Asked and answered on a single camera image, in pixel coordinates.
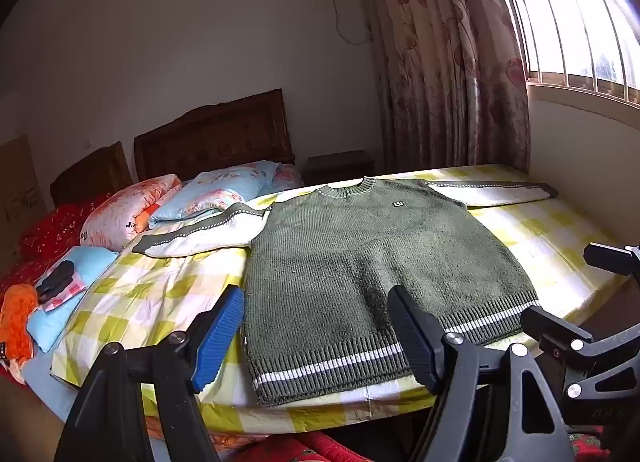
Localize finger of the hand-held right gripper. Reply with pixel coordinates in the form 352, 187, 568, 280
520, 306, 596, 368
583, 242, 640, 287

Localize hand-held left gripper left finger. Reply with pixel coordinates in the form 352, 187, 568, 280
54, 285, 247, 462

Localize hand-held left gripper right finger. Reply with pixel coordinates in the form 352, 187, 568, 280
387, 285, 576, 462

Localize green knit sweater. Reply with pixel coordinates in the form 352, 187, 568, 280
131, 176, 560, 408

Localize yellow checked bed sheet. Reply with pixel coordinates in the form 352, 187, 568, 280
50, 164, 631, 435

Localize red floor cloth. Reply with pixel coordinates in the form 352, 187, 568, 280
235, 431, 406, 462

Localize light blue floral quilt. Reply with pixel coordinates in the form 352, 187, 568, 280
149, 161, 303, 230

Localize plain light blue pillow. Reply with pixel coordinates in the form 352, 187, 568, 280
26, 247, 121, 354

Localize pink checked cloth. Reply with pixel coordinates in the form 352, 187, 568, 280
42, 276, 88, 313

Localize pink floral pillow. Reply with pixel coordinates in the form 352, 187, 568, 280
80, 174, 183, 253

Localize black object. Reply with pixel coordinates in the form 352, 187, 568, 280
36, 260, 76, 303

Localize dark wooden nightstand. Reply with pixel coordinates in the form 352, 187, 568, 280
304, 151, 376, 187

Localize large wooden headboard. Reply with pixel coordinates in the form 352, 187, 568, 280
134, 88, 296, 183

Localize red patterned blanket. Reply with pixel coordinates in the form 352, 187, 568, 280
0, 194, 111, 295

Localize orange cloth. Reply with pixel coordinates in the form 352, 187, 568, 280
0, 284, 40, 385

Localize small wooden headboard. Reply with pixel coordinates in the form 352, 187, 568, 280
50, 142, 133, 207

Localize window grille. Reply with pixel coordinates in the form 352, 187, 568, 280
475, 0, 640, 105

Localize cardboard box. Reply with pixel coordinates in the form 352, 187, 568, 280
0, 134, 48, 273

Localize floral curtain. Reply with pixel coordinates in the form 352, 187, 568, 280
345, 0, 532, 177

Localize air conditioner cable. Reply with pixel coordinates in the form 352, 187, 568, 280
327, 0, 376, 46

